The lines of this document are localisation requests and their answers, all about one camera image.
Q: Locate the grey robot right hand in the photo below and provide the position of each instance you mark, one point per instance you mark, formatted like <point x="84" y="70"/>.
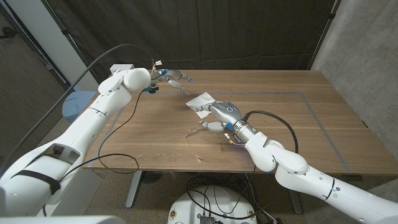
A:
<point x="225" y="112"/>

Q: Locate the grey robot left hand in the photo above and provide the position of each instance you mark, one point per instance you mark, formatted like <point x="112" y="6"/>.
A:
<point x="172" y="74"/>

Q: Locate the white tissue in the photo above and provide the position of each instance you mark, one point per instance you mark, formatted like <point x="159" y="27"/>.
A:
<point x="199" y="101"/>

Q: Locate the clear frame glasses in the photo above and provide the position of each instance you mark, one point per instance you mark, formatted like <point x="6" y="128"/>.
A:
<point x="190" y="133"/>

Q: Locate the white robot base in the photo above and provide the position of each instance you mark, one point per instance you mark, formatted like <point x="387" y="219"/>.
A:
<point x="217" y="202"/>

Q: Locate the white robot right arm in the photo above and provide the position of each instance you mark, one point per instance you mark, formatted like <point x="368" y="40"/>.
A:
<point x="295" y="168"/>

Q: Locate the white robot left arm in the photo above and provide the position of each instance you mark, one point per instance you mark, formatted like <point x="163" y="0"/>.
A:
<point x="93" y="124"/>

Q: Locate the white power outlet box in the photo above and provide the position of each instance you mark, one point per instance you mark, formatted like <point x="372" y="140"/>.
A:
<point x="122" y="66"/>

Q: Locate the black backdrop curtain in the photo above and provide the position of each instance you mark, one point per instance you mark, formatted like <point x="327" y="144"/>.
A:
<point x="202" y="31"/>

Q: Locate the black round fan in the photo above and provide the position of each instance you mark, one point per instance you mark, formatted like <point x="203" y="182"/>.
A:
<point x="151" y="176"/>

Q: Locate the light blue round stool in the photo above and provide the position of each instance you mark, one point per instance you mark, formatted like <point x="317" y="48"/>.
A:
<point x="74" y="105"/>

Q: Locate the black backdrop stand pole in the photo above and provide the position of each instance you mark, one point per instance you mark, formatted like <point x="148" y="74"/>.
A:
<point x="325" y="32"/>
<point x="71" y="43"/>

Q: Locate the grey table leg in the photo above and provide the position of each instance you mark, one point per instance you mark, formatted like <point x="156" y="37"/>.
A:
<point x="295" y="202"/>

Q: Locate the white table leg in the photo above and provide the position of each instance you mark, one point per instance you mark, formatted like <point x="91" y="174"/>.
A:
<point x="133" y="189"/>

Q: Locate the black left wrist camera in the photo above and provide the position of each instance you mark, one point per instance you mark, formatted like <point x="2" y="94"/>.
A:
<point x="153" y="89"/>

